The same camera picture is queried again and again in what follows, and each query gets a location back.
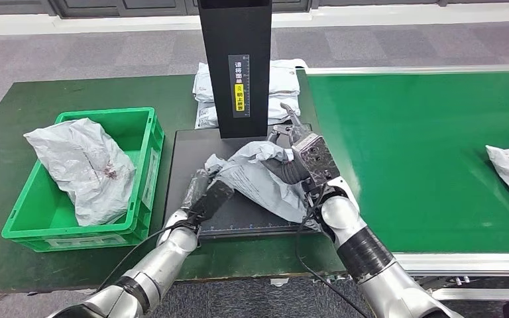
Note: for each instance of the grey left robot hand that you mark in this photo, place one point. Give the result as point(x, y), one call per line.
point(197, 186)

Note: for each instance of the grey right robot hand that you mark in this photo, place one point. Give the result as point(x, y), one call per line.
point(287, 171)

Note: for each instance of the grey parcel red stain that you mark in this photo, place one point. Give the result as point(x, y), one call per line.
point(83, 167)

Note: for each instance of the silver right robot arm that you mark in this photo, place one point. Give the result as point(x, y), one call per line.
point(368, 263)

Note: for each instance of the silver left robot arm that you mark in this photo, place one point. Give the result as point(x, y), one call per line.
point(158, 267)

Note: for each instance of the white parcel bag QR label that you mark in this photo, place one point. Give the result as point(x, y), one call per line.
point(276, 112)

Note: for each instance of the flat white parcel bag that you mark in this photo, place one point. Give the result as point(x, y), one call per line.
point(285, 79)

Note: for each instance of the green conveyor belt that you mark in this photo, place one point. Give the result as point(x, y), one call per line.
point(412, 153)

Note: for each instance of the black inbound scanner machine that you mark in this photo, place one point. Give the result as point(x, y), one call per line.
point(237, 44)

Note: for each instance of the ruler label sticker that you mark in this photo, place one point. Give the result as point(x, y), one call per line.
point(239, 87)

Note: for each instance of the green plastic crate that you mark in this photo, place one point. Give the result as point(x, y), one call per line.
point(52, 232)

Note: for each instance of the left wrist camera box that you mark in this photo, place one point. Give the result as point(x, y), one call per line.
point(213, 202)

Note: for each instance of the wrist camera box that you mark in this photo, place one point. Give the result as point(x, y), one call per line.
point(213, 202)
point(318, 158)

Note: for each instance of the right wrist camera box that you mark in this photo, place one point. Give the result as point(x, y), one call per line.
point(318, 158)

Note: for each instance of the metal conveyor bracket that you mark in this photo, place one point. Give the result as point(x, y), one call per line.
point(450, 281)

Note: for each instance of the glass partition grey frame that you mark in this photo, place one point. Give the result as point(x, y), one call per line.
point(105, 6)

